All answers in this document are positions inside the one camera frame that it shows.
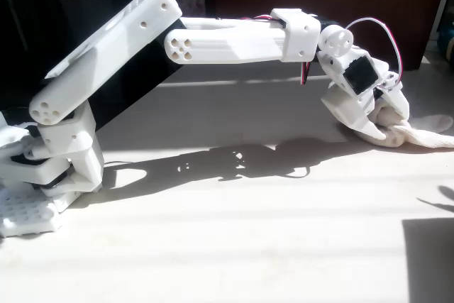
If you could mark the white perforated base plate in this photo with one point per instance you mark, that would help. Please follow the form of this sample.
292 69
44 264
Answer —
25 216

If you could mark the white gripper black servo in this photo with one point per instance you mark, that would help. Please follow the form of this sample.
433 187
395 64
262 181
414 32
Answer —
349 114

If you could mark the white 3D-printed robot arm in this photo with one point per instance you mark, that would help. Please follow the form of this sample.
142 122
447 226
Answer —
227 44

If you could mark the teal round object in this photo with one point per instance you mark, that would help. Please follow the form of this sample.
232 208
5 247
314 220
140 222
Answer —
446 42

